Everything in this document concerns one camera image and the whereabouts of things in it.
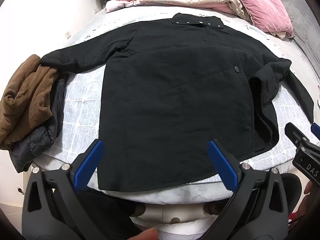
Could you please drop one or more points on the person's left hand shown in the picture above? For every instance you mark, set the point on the person's left hand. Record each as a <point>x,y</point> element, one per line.
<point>147,234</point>

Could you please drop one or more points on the dark grey puffer jacket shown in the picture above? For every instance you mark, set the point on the dark grey puffer jacket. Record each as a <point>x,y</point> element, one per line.
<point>32,145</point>

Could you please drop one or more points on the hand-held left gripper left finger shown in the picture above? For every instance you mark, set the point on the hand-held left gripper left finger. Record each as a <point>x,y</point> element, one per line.
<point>90,161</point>

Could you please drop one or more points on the pink pillow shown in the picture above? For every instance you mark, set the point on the pink pillow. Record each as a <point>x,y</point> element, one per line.
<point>267,12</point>

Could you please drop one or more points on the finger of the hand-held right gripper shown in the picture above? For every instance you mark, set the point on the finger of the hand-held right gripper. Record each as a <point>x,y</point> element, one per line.
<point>316,130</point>
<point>295,133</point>

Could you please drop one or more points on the grey quilted mat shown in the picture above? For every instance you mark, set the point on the grey quilted mat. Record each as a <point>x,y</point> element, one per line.
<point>300,17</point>

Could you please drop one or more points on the white bed base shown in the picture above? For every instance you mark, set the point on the white bed base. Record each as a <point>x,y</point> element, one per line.
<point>175,212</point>

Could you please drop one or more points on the white wall outlet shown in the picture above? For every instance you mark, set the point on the white wall outlet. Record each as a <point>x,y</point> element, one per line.
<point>67,34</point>

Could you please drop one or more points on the brown garment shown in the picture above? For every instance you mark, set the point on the brown garment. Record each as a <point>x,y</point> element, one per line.
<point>25,100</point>

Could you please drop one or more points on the person's right hand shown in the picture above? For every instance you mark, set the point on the person's right hand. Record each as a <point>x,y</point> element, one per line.
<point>308,187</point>

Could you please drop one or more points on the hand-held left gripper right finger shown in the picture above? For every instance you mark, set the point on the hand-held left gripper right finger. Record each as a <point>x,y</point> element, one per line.
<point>222,163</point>

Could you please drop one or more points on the black jacket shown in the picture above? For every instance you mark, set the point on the black jacket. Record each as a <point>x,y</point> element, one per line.
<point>162,92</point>

